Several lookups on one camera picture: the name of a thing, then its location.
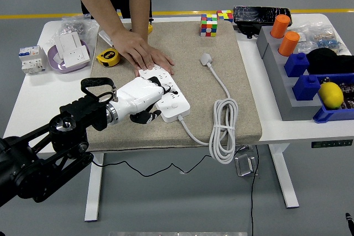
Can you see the black film-wrapped box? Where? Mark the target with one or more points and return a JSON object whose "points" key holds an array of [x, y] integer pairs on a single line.
{"points": [[249, 15]]}

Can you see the small colourful puzzle cube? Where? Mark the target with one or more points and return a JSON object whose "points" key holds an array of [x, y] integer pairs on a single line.
{"points": [[225, 15]]}

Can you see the white wall socket panel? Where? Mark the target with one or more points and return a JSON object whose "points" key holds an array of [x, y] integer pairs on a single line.
{"points": [[76, 56]]}

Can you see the clear acrylic stand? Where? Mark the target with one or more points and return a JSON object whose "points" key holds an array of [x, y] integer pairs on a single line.
{"points": [[243, 148], [244, 164]]}

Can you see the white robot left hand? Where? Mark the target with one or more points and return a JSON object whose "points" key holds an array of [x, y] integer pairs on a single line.
{"points": [[135, 97]]}

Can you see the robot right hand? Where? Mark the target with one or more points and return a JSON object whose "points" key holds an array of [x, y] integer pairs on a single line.
{"points": [[349, 220]]}

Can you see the blue plastic bin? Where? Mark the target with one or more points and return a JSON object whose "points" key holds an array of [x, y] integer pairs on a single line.
{"points": [[327, 114]]}

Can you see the table height control panel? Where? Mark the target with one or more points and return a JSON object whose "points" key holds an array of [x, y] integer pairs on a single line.
{"points": [[332, 144]]}

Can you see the blue peg block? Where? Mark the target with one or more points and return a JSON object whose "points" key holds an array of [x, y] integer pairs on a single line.
{"points": [[296, 65], [306, 88]]}

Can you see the white circuit breaker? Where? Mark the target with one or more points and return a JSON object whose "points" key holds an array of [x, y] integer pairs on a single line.
{"points": [[30, 59]]}

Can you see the purple bowl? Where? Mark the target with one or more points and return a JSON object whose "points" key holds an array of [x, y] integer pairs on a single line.
{"points": [[55, 67]]}

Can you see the grey-brown table mat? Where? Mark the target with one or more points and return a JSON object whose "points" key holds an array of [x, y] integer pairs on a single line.
{"points": [[193, 86]]}

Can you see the small yellow object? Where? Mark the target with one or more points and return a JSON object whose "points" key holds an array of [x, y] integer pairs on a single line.
{"points": [[151, 29]]}

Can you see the clear bag of parts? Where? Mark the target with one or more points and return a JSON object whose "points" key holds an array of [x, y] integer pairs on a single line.
{"points": [[318, 37]]}

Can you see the grey stepped peg base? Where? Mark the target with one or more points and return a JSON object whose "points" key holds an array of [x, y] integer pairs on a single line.
{"points": [[277, 75]]}

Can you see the yellow lemon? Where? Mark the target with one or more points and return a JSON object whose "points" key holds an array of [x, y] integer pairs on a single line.
{"points": [[331, 95]]}

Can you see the clear bag of screws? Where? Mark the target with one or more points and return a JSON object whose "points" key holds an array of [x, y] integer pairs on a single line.
{"points": [[73, 27]]}

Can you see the orange cylinder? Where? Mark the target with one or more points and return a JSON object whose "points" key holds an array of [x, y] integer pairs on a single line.
{"points": [[288, 44], [280, 26]]}

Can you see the white power strip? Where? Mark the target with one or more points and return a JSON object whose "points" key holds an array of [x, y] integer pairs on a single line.
{"points": [[177, 106]]}

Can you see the person's right hand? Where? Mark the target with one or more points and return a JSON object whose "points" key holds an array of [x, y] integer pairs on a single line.
{"points": [[132, 46]]}

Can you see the large colourful puzzle cube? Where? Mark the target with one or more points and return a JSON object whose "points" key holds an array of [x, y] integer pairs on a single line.
{"points": [[209, 26]]}

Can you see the yellow tape measure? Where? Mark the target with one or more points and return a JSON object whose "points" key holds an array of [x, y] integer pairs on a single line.
{"points": [[108, 57]]}

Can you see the white table leg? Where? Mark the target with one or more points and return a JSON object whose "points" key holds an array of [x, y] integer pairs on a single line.
{"points": [[285, 180], [94, 191]]}

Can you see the white switch panel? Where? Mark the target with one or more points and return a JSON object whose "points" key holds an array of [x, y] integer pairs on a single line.
{"points": [[68, 42]]}

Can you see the black power adapter plug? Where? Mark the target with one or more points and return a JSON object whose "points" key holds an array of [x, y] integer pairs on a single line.
{"points": [[160, 84]]}

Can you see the person's left hand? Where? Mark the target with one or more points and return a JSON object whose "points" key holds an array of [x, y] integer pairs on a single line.
{"points": [[163, 60]]}

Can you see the small white box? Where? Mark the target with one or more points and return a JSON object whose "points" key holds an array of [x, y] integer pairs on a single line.
{"points": [[104, 37]]}

